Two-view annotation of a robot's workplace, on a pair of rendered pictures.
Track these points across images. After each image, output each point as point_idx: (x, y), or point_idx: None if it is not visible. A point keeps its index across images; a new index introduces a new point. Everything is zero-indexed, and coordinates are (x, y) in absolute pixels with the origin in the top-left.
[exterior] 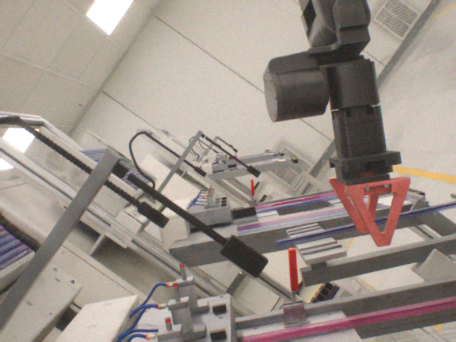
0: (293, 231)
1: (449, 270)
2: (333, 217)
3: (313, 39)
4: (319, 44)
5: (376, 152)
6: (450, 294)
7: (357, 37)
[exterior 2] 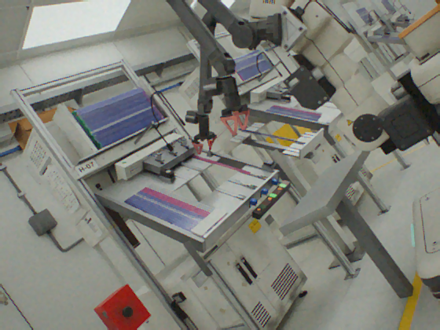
0: (254, 124)
1: (278, 156)
2: (295, 117)
3: None
4: None
5: (203, 136)
6: (243, 165)
7: (201, 113)
